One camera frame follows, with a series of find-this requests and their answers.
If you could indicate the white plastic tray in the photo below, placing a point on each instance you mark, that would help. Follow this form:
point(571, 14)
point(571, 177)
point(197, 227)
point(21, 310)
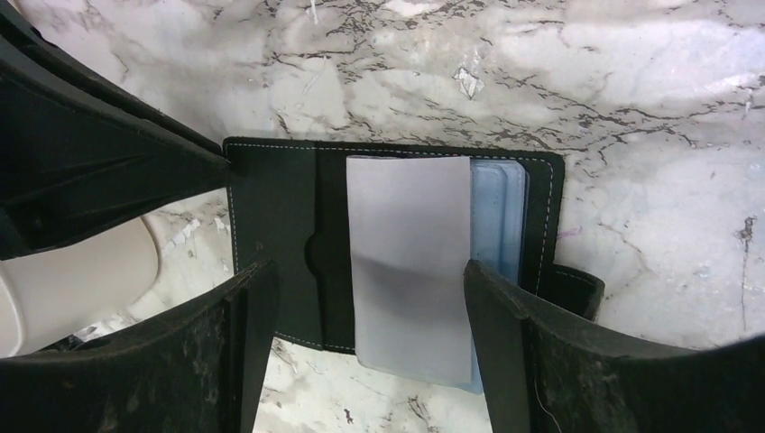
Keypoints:
point(48, 296)

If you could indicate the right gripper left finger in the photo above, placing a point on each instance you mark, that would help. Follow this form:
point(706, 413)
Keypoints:
point(198, 367)

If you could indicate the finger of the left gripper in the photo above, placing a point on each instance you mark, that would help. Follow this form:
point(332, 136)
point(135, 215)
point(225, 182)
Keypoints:
point(78, 154)

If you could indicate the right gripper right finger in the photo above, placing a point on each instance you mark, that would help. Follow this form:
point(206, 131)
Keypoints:
point(547, 367)

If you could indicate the black leather card holder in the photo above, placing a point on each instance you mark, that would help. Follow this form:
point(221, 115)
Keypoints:
point(371, 241)

